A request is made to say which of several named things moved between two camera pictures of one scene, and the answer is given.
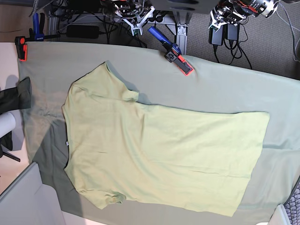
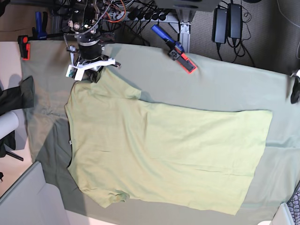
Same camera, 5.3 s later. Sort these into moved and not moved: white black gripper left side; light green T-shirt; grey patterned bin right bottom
Moved: white black gripper left side
Not moved: grey patterned bin right bottom; light green T-shirt
